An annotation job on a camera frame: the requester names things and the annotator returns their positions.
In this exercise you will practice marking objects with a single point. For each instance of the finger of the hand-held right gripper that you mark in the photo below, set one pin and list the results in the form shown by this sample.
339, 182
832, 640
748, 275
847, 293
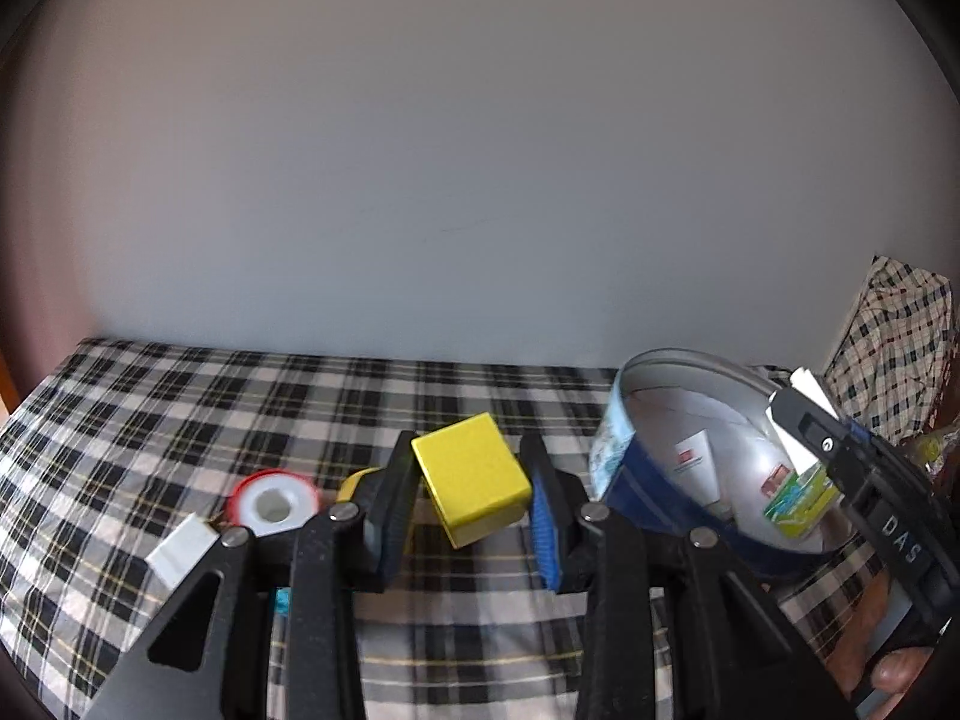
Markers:
814, 427

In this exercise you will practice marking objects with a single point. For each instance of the yellow green plastic packet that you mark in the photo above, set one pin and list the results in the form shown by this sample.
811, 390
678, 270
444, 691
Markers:
930, 450

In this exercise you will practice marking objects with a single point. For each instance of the yellow face toy block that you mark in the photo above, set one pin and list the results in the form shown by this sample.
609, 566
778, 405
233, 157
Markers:
352, 486

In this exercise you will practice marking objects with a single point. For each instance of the teal bear toy block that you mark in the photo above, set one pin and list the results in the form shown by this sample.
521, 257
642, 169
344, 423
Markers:
283, 604

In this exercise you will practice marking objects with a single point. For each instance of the yellow cube block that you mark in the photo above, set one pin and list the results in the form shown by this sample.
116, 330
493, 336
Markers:
472, 480

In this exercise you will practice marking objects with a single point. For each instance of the person's right hand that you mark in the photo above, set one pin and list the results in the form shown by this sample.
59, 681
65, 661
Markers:
904, 671

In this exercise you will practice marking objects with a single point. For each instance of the plaid pillow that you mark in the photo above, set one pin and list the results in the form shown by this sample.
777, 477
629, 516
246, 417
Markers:
892, 337

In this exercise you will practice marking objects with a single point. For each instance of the black white plaid bed sheet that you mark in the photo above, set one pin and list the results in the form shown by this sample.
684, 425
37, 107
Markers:
150, 427

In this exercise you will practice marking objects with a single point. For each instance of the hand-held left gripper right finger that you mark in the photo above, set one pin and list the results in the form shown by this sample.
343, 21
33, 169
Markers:
546, 532

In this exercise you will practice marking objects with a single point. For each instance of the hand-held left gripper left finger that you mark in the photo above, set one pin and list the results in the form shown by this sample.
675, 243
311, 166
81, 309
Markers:
390, 525

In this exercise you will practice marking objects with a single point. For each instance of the green floss pick box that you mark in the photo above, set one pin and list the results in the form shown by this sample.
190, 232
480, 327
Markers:
799, 499

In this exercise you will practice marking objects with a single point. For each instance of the round blue cookie tin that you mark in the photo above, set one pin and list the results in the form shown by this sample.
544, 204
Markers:
645, 495

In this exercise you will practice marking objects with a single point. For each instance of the red and white tape roll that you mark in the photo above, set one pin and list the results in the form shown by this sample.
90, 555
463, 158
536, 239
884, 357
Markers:
244, 502

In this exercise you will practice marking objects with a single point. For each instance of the white box with red label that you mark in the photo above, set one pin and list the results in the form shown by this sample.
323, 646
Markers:
690, 480

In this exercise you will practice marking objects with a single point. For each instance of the white toy block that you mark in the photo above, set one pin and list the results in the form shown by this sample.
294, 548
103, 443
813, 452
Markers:
184, 547

